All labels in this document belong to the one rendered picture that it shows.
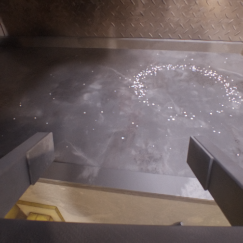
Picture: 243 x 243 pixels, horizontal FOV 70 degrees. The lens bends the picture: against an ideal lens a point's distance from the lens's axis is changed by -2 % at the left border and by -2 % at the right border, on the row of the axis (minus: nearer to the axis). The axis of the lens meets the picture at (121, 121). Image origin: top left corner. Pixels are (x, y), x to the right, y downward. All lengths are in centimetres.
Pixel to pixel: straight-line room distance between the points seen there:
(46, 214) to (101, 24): 75
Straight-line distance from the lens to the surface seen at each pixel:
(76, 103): 49
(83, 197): 35
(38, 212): 46
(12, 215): 48
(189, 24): 88
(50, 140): 16
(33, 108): 51
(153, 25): 87
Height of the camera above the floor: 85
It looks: 49 degrees down
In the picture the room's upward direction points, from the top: 167 degrees counter-clockwise
